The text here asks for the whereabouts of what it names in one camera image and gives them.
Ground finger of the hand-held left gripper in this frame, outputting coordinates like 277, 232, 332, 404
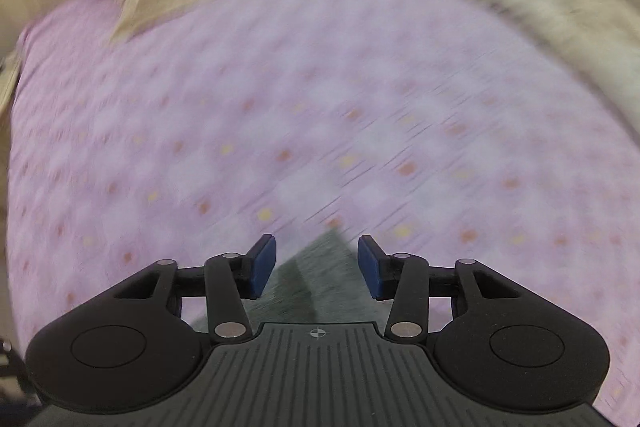
0, 338, 28, 395

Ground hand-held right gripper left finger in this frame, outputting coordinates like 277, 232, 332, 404
112, 233, 277, 342

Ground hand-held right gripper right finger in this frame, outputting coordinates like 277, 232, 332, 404
357, 234, 523, 342

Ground grey pants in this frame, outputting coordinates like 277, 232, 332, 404
190, 229, 398, 338

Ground purple checked bed sheet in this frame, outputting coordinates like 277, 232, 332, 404
5, 0, 640, 413

